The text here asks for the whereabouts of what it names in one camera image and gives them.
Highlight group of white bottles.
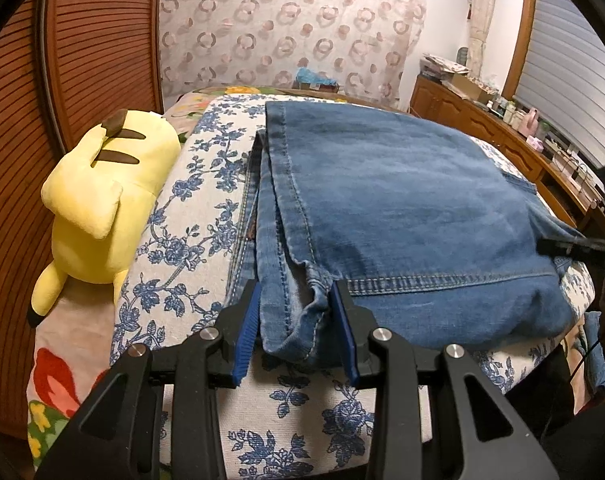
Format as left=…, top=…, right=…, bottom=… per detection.
left=487, top=97, right=526, bottom=126

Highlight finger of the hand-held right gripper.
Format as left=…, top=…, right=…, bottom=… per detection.
left=537, top=237, right=605, bottom=264

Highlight blue topped cardboard box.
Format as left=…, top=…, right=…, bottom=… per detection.
left=295, top=66, right=339, bottom=92

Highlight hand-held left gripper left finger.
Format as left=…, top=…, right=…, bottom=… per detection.
left=35, top=280, right=263, bottom=480

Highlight beige gathered curtain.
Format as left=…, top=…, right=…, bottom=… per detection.
left=463, top=0, right=498, bottom=66

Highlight blue denim pants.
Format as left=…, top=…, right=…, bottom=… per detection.
left=227, top=101, right=591, bottom=363

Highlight wooden cabinet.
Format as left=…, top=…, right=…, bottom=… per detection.
left=410, top=75, right=605, bottom=233

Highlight blue denim cloth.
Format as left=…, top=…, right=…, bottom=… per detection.
left=583, top=310, right=605, bottom=396

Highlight yellow plush toy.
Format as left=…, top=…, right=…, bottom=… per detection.
left=27, top=108, right=182, bottom=329

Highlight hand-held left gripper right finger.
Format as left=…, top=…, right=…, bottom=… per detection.
left=330, top=280, right=561, bottom=480

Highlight colourful floral blanket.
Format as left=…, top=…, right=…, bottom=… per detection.
left=27, top=85, right=398, bottom=466

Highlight grey window blind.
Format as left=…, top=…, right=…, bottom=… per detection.
left=515, top=0, right=605, bottom=166

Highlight open cardboard box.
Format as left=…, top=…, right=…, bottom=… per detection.
left=447, top=76, right=496, bottom=103

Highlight brown slatted wooden wardrobe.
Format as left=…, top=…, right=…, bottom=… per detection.
left=0, top=0, right=166, bottom=436

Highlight stack of papers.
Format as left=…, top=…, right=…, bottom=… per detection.
left=420, top=52, right=471, bottom=81

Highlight sheer curtain with circles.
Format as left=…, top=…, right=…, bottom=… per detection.
left=157, top=0, right=428, bottom=106

